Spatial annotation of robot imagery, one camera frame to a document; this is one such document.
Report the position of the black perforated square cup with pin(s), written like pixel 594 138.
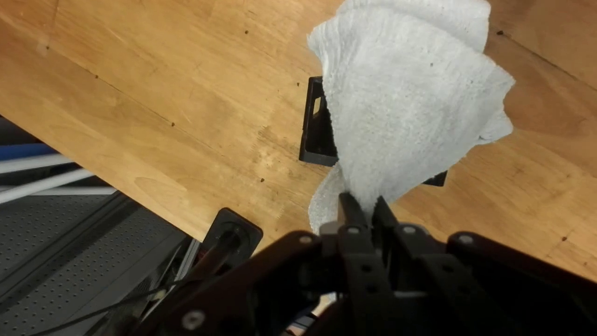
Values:
pixel 314 142

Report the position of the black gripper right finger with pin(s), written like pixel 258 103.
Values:
pixel 435 273

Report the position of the black stand pole with base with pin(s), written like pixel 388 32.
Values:
pixel 234 234

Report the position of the white leaning pole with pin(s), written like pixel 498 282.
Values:
pixel 38 181

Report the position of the white terry cloth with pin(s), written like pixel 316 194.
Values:
pixel 411 99

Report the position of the blue leaning board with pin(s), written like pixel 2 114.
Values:
pixel 21 150

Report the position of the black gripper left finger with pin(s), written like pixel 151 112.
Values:
pixel 357 262

